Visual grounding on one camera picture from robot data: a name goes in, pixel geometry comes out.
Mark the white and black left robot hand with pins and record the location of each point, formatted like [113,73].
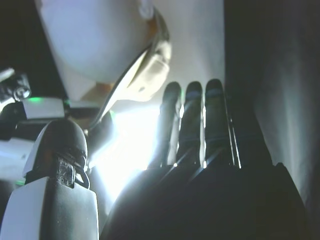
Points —
[200,205]

